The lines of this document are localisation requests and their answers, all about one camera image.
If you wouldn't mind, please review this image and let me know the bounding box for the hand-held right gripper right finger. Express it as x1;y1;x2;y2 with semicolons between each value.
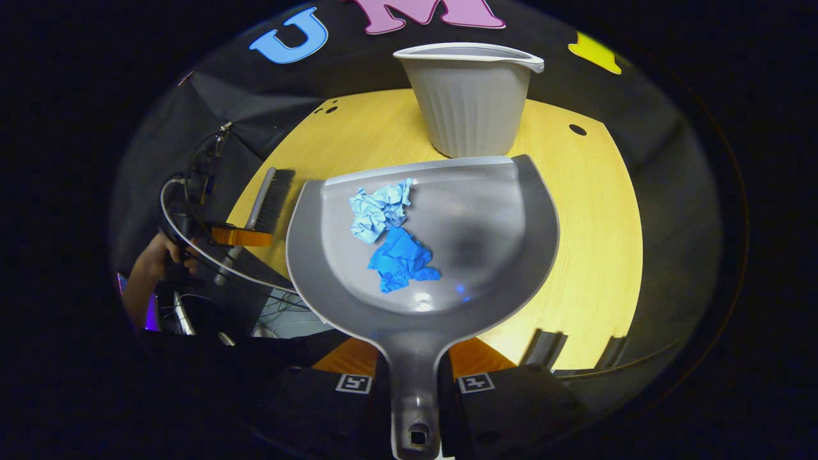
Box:
438;337;590;460

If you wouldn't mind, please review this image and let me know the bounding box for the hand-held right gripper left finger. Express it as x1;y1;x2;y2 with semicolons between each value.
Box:
261;337;392;460

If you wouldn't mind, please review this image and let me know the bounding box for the small grey broom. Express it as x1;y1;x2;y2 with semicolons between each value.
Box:
214;167;296;286

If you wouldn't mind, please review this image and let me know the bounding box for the light blue paper ball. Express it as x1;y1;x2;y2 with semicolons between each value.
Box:
349;178;414;245

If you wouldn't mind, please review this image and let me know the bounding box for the grey dustpan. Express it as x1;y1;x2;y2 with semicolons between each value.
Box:
286;155;561;460

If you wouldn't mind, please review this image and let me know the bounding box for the white ribbed garbage bin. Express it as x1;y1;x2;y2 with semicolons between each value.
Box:
393;42;545;159

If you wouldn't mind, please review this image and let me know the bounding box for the wooden desktop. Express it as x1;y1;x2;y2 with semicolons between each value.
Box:
227;88;644;371

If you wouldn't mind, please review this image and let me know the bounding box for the black backdrop cloth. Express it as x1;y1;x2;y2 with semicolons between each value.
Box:
109;0;723;410

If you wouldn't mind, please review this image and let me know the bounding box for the white cable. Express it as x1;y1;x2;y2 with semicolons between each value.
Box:
160;178;301;296

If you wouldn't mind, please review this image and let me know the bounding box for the black cables bundle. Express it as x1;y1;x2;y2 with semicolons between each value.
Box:
252;287;333;339

